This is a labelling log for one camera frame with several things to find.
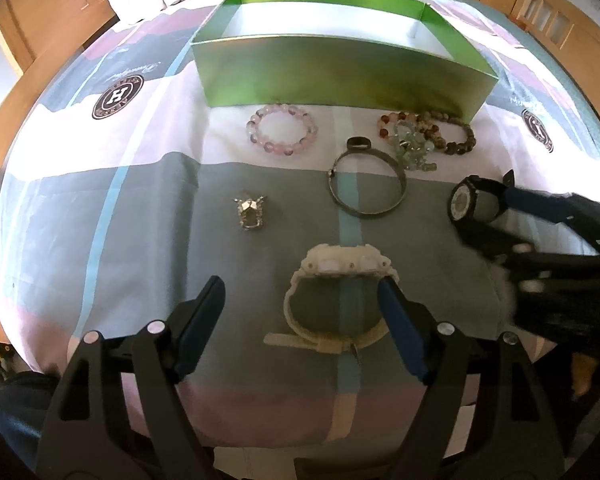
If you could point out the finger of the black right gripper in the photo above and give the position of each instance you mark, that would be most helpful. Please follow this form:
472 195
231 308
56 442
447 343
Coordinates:
579 213
561 276

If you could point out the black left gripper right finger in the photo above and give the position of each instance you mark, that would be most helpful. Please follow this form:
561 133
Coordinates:
510 436

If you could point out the white wrist watch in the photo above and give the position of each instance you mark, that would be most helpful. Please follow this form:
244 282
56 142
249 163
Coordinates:
324 304

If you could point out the green cardboard box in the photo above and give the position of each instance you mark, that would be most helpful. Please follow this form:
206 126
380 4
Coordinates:
379 54

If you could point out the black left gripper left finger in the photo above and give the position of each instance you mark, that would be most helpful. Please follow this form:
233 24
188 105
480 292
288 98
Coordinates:
116 413

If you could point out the silver metal bangle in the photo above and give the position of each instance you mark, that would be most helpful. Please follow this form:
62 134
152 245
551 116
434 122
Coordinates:
367 196

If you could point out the patchwork bed cover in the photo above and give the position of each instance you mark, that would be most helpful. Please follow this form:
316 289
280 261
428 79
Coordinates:
117 203

